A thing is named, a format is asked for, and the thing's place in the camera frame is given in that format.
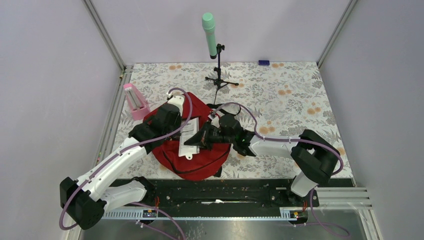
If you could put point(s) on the white labelled packet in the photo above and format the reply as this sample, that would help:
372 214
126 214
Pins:
188 131

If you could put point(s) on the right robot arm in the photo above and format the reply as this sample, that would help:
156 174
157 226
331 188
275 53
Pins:
315 157

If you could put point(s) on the pink metronome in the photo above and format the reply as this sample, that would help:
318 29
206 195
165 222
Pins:
138 105

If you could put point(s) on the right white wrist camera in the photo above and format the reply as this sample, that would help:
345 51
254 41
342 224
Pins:
214 119

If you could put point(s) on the mint green microphone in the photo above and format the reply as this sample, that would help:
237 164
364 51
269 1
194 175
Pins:
208 25

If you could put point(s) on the red backpack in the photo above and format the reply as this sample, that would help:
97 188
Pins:
195 162

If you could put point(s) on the black microphone tripod stand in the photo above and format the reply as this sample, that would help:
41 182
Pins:
219 82

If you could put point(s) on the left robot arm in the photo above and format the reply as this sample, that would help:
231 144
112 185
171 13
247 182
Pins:
84 200

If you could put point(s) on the small blue block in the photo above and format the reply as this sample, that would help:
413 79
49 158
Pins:
263 62

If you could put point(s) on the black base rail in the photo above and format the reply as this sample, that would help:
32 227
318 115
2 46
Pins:
220 198

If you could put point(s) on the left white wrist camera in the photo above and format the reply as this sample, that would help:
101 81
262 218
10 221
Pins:
176 100

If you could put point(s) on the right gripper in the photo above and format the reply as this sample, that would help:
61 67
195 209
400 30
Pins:
202 138

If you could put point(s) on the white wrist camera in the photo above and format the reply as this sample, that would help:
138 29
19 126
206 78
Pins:
214 119
176 100

